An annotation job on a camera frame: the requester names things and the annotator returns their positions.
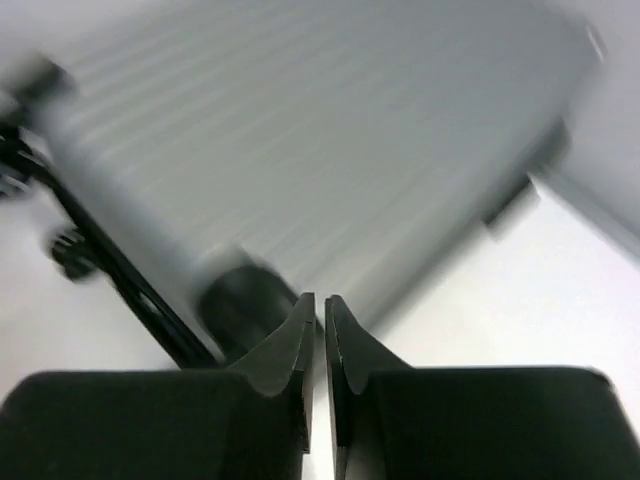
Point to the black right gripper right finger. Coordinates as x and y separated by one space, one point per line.
391 420

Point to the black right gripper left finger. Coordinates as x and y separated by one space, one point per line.
251 420

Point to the grey hard-shell suitcase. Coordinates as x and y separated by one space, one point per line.
218 158

